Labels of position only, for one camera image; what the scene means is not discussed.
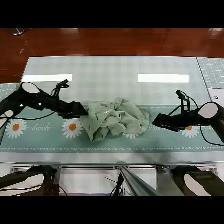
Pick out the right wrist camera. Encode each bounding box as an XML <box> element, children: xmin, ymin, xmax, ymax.
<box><xmin>175</xmin><ymin>89</ymin><xmax>192</xmax><ymax>114</ymax></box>

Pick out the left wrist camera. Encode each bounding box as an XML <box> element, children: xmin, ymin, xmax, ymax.
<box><xmin>50</xmin><ymin>78</ymin><xmax>71</xmax><ymax>98</ymax></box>

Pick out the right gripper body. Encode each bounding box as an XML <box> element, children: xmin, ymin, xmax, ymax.
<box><xmin>151</xmin><ymin>113</ymin><xmax>190</xmax><ymax>133</ymax></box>

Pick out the pale green T-shirt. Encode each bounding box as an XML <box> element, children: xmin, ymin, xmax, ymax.
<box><xmin>79</xmin><ymin>96</ymin><xmax>151</xmax><ymax>143</ymax></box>

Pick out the silver frame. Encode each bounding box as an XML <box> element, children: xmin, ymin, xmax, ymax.
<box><xmin>0</xmin><ymin>161</ymin><xmax>224</xmax><ymax>197</ymax></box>

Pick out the black cable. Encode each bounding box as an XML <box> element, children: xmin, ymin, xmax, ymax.
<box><xmin>0</xmin><ymin>110</ymin><xmax>58</xmax><ymax>122</ymax></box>
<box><xmin>104</xmin><ymin>171</ymin><xmax>126</xmax><ymax>197</ymax></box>
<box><xmin>198</xmin><ymin>124</ymin><xmax>224</xmax><ymax>147</ymax></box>

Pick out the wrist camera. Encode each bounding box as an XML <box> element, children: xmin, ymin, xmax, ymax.
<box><xmin>175</xmin><ymin>89</ymin><xmax>192</xmax><ymax>114</ymax></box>
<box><xmin>50</xmin><ymin>78</ymin><xmax>71</xmax><ymax>98</ymax></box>

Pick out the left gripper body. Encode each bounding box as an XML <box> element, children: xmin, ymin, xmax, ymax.
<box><xmin>57</xmin><ymin>101</ymin><xmax>90</xmax><ymax>120</ymax></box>

